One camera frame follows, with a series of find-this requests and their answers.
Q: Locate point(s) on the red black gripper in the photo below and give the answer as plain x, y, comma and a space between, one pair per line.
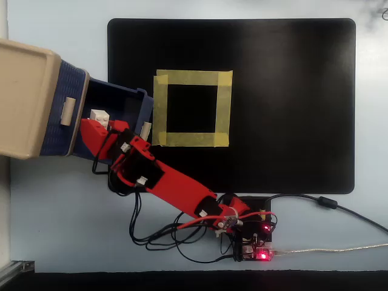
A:
127, 141

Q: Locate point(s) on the white toy brick cube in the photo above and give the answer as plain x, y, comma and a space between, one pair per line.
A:
98, 115

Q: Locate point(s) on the blue woven-pattern drawer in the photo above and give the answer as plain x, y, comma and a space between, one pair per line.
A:
121, 97
53, 136

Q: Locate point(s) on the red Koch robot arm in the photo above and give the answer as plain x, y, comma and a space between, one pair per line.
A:
179, 185

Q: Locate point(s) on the beige cylindrical drawer knob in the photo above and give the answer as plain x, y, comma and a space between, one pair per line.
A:
68, 110

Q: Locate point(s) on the beige plastic drawer cabinet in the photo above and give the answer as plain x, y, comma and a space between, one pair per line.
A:
21, 100

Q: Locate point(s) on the yellow masking tape strip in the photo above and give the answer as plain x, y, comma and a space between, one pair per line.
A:
223, 109
194, 78
160, 109
191, 139

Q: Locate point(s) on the black table mat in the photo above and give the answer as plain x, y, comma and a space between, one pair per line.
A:
272, 91

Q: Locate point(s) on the red controller circuit board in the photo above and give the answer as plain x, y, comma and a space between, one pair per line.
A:
262, 254

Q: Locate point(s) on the aluminium frame profile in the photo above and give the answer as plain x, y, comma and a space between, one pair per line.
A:
18, 266

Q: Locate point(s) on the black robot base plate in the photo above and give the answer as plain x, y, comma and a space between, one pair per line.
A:
254, 203

